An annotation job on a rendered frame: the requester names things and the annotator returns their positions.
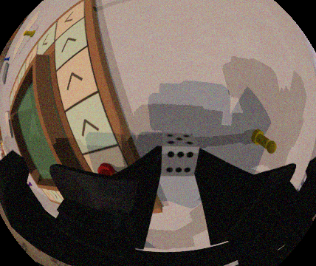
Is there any yellow pawn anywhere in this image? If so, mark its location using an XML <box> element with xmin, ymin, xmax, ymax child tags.
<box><xmin>252</xmin><ymin>129</ymin><xmax>277</xmax><ymax>154</ymax></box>
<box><xmin>23</xmin><ymin>30</ymin><xmax>35</xmax><ymax>37</ymax></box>

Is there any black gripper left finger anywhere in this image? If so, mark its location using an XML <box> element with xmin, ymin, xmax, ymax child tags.
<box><xmin>49</xmin><ymin>146</ymin><xmax>162</xmax><ymax>249</ymax></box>

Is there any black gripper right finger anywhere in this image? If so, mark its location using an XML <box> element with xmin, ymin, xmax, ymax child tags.
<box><xmin>194</xmin><ymin>149</ymin><xmax>296</xmax><ymax>245</ymax></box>

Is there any grey die with black pips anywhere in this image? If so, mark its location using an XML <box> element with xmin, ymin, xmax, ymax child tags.
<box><xmin>161</xmin><ymin>133</ymin><xmax>200</xmax><ymax>177</ymax></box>

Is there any dark red pawn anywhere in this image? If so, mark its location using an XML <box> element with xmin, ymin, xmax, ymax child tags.
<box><xmin>98</xmin><ymin>163</ymin><xmax>116</xmax><ymax>175</ymax></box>

